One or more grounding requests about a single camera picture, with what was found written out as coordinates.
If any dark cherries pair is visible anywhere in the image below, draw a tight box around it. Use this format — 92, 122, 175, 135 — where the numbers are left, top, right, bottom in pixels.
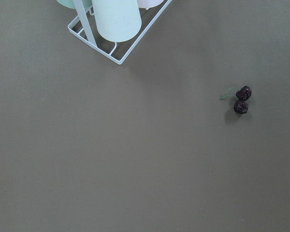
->
219, 86, 252, 115

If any mint green cup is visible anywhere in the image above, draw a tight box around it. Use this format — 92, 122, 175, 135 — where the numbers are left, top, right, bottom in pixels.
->
92, 0, 142, 43

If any pink cup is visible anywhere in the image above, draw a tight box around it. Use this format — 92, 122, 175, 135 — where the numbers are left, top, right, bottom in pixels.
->
137, 0, 163, 9

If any white wire cup rack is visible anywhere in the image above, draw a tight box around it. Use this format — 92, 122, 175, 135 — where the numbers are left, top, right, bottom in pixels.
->
60, 0, 170, 65

